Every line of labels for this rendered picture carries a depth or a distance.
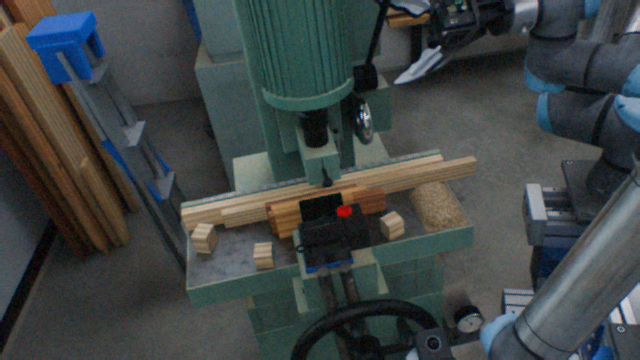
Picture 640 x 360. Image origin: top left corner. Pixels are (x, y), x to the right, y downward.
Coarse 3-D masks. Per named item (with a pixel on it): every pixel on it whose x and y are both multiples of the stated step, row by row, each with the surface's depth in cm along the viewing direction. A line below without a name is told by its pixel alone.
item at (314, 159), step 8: (296, 128) 115; (328, 128) 114; (328, 136) 111; (304, 144) 110; (328, 144) 109; (304, 152) 107; (312, 152) 107; (320, 152) 107; (328, 152) 106; (336, 152) 106; (304, 160) 107; (312, 160) 106; (320, 160) 106; (328, 160) 107; (336, 160) 107; (312, 168) 107; (320, 168) 108; (328, 168) 108; (336, 168) 108; (312, 176) 108; (320, 176) 109; (328, 176) 109; (336, 176) 110; (312, 184) 110
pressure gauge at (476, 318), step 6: (468, 306) 119; (474, 306) 119; (456, 312) 120; (462, 312) 118; (468, 312) 118; (474, 312) 118; (456, 318) 119; (462, 318) 118; (468, 318) 118; (474, 318) 118; (480, 318) 119; (462, 324) 119; (468, 324) 119; (474, 324) 120; (480, 324) 120; (462, 330) 120; (468, 330) 121; (474, 330) 121
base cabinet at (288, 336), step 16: (432, 304) 123; (368, 320) 122; (384, 320) 123; (256, 336) 118; (272, 336) 119; (288, 336) 120; (384, 336) 127; (272, 352) 123; (288, 352) 124; (320, 352) 126; (336, 352) 127; (400, 352) 132
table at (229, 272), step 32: (256, 224) 118; (416, 224) 111; (192, 256) 112; (224, 256) 111; (288, 256) 109; (384, 256) 110; (416, 256) 112; (192, 288) 105; (224, 288) 107; (256, 288) 109; (384, 288) 103
